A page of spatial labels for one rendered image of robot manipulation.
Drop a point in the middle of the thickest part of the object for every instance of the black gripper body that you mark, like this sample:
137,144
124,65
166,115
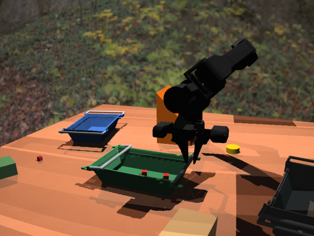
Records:
218,134

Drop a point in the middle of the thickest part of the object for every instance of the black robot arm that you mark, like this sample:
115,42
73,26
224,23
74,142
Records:
209,79

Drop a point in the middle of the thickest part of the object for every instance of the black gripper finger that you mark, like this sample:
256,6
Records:
198,145
183,145

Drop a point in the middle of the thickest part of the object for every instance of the green box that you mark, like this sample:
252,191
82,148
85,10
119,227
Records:
7,167

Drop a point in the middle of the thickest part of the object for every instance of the yellow short cylinder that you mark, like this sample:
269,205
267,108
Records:
232,149

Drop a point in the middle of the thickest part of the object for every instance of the blue plastic tray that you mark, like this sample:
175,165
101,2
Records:
93,128

